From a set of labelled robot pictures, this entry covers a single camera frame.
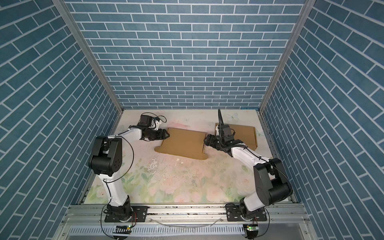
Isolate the cardboard box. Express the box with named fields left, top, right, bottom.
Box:
left=216, top=124, right=258, bottom=150
left=155, top=128, right=208, bottom=161

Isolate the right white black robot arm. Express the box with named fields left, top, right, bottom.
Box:
left=204, top=123, right=293, bottom=220

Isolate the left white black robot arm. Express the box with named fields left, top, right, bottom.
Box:
left=88, top=113, right=170, bottom=215

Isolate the right green circuit board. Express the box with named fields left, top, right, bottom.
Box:
left=243, top=224, right=259, bottom=233

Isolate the green circuit board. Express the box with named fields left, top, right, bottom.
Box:
left=243, top=224, right=259, bottom=233
left=113, top=226, right=133, bottom=235

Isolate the left green circuit board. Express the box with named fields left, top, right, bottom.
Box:
left=113, top=226, right=133, bottom=235

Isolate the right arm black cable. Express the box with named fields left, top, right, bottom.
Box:
left=217, top=108, right=295, bottom=238

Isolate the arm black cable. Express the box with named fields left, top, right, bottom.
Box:
left=217, top=108, right=295, bottom=238
left=100, top=112, right=168, bottom=240

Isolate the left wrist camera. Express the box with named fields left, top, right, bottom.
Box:
left=151, top=117, right=161, bottom=131

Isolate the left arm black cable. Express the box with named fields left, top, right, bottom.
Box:
left=100, top=112, right=168, bottom=240

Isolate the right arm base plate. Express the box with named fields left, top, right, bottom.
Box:
left=225, top=203, right=267, bottom=222

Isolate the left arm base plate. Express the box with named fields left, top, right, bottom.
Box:
left=103, top=205, right=148, bottom=224

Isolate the aluminium mounting rail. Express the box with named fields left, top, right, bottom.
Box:
left=54, top=202, right=317, bottom=240

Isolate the left aluminium corner post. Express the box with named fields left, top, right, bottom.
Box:
left=51, top=0, right=124, bottom=113

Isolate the aluminium corner post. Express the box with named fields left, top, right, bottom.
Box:
left=51, top=0, right=124, bottom=113
left=259, top=0, right=316, bottom=113

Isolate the right aluminium corner post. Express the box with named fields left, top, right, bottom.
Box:
left=259, top=0, right=316, bottom=113

